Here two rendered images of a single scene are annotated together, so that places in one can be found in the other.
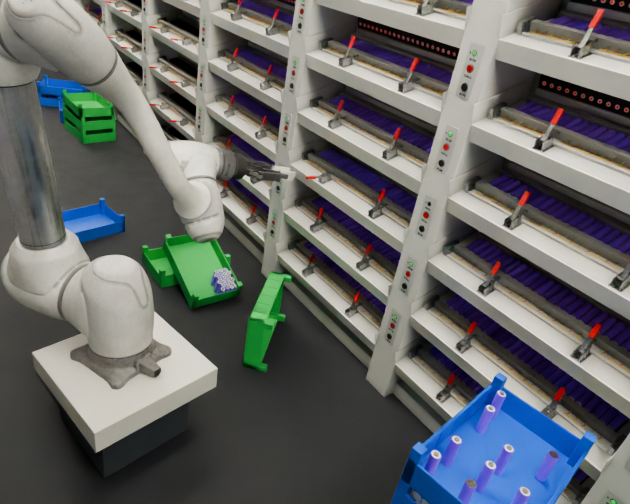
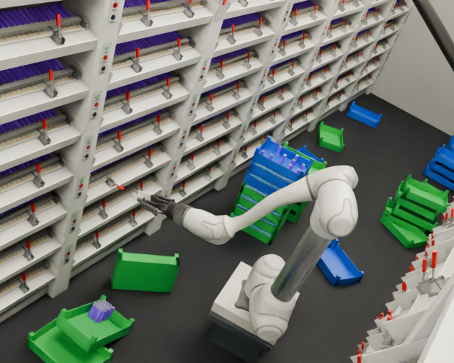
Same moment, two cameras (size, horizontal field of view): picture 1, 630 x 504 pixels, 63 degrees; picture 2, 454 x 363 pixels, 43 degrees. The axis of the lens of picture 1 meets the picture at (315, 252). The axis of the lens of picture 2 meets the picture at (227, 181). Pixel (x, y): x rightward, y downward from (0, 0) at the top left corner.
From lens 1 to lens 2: 3.08 m
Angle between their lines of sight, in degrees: 92
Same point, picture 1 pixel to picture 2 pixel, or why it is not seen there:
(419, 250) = (179, 153)
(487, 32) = (210, 51)
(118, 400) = not seen: hidden behind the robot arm
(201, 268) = (89, 328)
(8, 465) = not seen: outside the picture
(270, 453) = (221, 272)
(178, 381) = not seen: hidden behind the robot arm
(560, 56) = (231, 46)
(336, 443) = (201, 248)
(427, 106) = (184, 95)
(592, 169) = (232, 72)
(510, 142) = (215, 83)
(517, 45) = (219, 50)
